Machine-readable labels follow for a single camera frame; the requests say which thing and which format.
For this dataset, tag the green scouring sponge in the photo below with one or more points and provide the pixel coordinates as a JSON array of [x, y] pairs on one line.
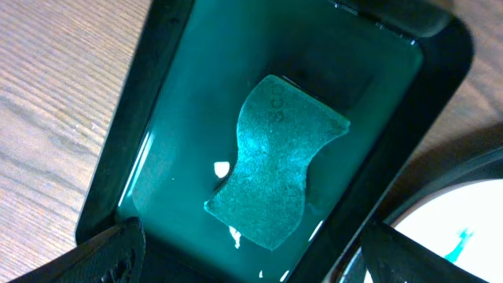
[[280, 129]]

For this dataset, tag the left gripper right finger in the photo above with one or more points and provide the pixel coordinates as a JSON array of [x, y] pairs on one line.
[[392, 257]]

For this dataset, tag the white plate with green stain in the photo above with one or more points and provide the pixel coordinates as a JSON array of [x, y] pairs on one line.
[[461, 223]]

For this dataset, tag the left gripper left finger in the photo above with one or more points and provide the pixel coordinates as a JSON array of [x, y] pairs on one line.
[[114, 255]]

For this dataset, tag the round black tray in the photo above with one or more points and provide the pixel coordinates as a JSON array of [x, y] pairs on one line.
[[486, 166]]

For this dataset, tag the rectangular black tray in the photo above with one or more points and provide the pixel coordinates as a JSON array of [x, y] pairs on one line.
[[389, 67]]

